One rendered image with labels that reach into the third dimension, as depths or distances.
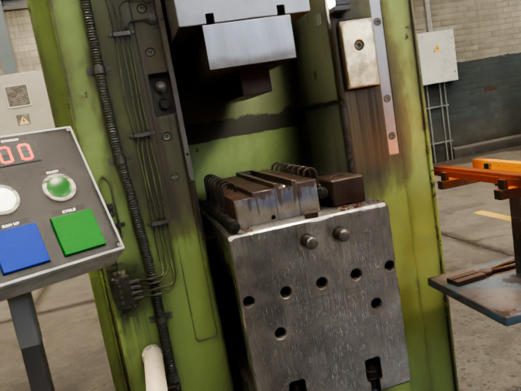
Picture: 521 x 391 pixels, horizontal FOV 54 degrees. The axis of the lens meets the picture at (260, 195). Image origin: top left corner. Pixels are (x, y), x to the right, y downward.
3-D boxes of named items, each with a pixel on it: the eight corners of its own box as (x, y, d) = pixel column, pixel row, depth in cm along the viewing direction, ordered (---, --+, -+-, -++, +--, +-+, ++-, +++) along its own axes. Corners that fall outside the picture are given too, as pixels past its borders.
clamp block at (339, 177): (367, 200, 123) (363, 174, 122) (334, 208, 121) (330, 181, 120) (346, 195, 134) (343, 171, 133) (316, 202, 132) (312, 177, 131)
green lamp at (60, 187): (74, 197, 93) (68, 174, 93) (47, 202, 92) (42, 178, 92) (75, 195, 96) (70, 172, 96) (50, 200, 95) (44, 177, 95)
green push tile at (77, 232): (106, 242, 93) (91, 207, 95) (65, 255, 88) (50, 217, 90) (104, 246, 94) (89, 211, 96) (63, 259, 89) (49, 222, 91)
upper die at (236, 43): (297, 57, 114) (290, 14, 113) (209, 70, 110) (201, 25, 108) (253, 78, 155) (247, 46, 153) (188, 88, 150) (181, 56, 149)
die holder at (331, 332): (412, 380, 124) (388, 202, 117) (263, 427, 115) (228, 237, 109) (326, 307, 178) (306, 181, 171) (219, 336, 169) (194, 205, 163)
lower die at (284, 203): (320, 211, 120) (315, 175, 119) (238, 229, 115) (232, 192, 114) (271, 192, 160) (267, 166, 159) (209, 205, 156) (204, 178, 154)
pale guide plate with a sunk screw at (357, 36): (381, 84, 133) (371, 17, 131) (349, 89, 131) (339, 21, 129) (377, 84, 135) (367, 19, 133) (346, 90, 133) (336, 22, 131)
